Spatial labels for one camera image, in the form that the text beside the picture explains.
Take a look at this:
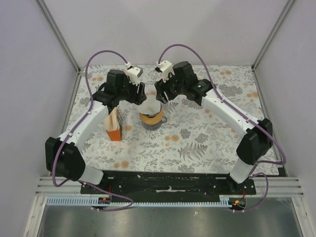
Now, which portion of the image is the beige paper coffee filter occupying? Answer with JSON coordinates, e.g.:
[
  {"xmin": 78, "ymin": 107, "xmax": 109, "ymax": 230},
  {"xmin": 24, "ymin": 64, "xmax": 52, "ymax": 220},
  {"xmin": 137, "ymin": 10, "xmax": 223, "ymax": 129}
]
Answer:
[{"xmin": 138, "ymin": 93, "xmax": 161, "ymax": 117}]

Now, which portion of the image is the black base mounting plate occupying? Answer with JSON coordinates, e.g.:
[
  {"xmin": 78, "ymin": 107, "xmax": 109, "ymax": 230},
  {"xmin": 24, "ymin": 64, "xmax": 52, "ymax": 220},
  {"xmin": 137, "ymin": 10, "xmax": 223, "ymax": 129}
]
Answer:
[{"xmin": 80, "ymin": 169, "xmax": 257, "ymax": 197}]

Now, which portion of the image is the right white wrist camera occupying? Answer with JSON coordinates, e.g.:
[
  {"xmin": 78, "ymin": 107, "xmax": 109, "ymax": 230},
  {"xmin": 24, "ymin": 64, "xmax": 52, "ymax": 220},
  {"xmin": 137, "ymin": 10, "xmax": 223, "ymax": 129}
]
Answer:
[{"xmin": 156, "ymin": 60, "xmax": 174, "ymax": 82}]

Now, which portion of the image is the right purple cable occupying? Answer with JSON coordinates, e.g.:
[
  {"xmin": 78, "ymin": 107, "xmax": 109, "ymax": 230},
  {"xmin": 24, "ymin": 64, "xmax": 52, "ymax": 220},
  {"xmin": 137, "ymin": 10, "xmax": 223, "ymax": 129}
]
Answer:
[{"xmin": 158, "ymin": 44, "xmax": 287, "ymax": 212}]

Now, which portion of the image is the coffee filter paper box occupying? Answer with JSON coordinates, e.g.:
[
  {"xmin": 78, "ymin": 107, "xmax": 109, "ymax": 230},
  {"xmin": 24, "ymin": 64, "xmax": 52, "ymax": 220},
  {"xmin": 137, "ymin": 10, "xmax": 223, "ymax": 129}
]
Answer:
[{"xmin": 104, "ymin": 107, "xmax": 122, "ymax": 141}]

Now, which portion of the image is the wooden dripper ring holder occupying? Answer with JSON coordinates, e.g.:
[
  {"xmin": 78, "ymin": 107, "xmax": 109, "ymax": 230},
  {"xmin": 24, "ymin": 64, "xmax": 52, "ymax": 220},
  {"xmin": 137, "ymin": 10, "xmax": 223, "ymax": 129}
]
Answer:
[{"xmin": 139, "ymin": 110, "xmax": 163, "ymax": 125}]

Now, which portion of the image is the right aluminium corner post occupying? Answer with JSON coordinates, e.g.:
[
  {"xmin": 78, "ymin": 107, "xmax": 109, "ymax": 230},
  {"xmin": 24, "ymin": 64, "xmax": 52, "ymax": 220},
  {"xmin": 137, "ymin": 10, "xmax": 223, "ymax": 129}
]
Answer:
[{"xmin": 251, "ymin": 0, "xmax": 297, "ymax": 71}]

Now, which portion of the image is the glass measuring pitcher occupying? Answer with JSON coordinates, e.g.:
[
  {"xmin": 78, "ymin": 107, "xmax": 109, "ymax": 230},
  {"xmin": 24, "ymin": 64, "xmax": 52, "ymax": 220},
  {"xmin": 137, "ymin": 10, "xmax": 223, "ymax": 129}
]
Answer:
[{"xmin": 142, "ymin": 116, "xmax": 167, "ymax": 131}]

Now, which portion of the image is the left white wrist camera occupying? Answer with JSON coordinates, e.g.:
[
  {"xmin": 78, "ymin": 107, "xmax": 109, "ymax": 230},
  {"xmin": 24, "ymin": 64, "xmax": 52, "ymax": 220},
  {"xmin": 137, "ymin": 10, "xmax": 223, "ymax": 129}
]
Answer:
[{"xmin": 125, "ymin": 62, "xmax": 143, "ymax": 86}]

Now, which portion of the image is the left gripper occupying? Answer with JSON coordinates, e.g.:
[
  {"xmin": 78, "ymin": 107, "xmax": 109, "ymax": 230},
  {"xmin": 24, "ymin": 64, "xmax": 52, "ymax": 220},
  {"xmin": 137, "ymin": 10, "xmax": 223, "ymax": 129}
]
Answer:
[{"xmin": 117, "ymin": 76, "xmax": 146, "ymax": 106}]

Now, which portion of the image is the floral patterned table mat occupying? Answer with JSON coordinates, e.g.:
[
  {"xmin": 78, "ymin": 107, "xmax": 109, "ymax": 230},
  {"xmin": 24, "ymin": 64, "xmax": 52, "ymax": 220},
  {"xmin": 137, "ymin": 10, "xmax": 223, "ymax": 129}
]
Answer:
[{"xmin": 67, "ymin": 65, "xmax": 264, "ymax": 173}]

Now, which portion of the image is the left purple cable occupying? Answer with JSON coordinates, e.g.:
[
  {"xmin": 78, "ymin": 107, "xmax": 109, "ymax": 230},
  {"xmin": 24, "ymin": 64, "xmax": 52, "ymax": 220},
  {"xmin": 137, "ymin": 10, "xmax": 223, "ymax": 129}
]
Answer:
[{"xmin": 52, "ymin": 50, "xmax": 134, "ymax": 212}]

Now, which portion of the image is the purple cable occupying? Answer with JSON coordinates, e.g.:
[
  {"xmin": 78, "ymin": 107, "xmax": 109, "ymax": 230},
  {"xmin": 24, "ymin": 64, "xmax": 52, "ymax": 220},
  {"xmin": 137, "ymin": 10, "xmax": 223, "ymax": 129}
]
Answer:
[
  {"xmin": 158, "ymin": 44, "xmax": 287, "ymax": 212},
  {"xmin": 52, "ymin": 50, "xmax": 134, "ymax": 212}
]

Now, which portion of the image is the left aluminium corner post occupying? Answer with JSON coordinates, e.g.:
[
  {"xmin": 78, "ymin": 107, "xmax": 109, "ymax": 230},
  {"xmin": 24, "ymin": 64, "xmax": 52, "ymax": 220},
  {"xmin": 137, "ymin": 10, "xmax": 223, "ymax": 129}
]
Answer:
[{"xmin": 34, "ymin": 0, "xmax": 82, "ymax": 75}]

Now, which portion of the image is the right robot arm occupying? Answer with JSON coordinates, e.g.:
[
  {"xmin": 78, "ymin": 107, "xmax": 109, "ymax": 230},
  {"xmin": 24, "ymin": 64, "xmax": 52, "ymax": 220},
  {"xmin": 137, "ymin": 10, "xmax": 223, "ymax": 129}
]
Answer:
[{"xmin": 155, "ymin": 61, "xmax": 273, "ymax": 195}]

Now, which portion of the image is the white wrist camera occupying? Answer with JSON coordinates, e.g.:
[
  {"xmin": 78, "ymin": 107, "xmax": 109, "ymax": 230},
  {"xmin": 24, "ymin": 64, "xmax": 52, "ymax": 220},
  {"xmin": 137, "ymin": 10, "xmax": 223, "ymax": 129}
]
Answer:
[
  {"xmin": 125, "ymin": 62, "xmax": 143, "ymax": 86},
  {"xmin": 156, "ymin": 60, "xmax": 174, "ymax": 82}
]

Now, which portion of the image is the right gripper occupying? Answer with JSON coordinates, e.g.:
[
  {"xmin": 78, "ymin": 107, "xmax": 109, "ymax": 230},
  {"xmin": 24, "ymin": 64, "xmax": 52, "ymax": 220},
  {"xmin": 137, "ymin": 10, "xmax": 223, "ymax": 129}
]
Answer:
[{"xmin": 155, "ymin": 71, "xmax": 187, "ymax": 105}]

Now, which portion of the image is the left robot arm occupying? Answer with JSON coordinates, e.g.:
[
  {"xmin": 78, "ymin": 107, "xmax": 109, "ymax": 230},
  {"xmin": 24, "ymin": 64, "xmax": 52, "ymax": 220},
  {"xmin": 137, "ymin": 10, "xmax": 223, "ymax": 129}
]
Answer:
[{"xmin": 45, "ymin": 66, "xmax": 146, "ymax": 194}]

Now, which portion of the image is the aluminium frame rail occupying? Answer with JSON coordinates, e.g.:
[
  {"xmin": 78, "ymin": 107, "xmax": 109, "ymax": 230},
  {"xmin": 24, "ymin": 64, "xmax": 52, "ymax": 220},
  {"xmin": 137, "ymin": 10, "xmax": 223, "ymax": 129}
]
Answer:
[{"xmin": 35, "ymin": 176, "xmax": 304, "ymax": 198}]

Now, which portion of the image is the aluminium corner post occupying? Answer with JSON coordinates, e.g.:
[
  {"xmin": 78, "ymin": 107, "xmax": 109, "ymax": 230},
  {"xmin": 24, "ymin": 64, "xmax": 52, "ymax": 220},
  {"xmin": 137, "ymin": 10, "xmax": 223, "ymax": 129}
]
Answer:
[
  {"xmin": 251, "ymin": 0, "xmax": 297, "ymax": 71},
  {"xmin": 34, "ymin": 0, "xmax": 82, "ymax": 75}
]

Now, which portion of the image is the white slotted cable duct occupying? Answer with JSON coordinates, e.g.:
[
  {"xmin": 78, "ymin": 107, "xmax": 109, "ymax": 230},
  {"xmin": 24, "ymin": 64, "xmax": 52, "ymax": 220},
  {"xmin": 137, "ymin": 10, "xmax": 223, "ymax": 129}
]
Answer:
[{"xmin": 46, "ymin": 195, "xmax": 237, "ymax": 207}]

